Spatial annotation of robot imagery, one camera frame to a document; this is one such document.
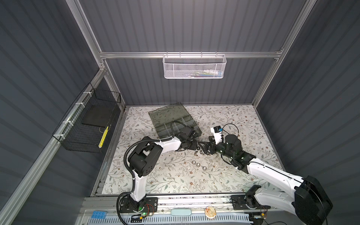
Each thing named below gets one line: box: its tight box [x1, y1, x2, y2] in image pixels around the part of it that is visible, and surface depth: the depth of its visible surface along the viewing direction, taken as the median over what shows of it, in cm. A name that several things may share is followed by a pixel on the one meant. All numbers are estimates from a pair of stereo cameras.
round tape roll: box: [204, 205, 217, 219], surface depth 72 cm
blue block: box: [90, 210, 108, 220], surface depth 71 cm
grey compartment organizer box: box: [148, 102, 203, 140], surface depth 114 cm
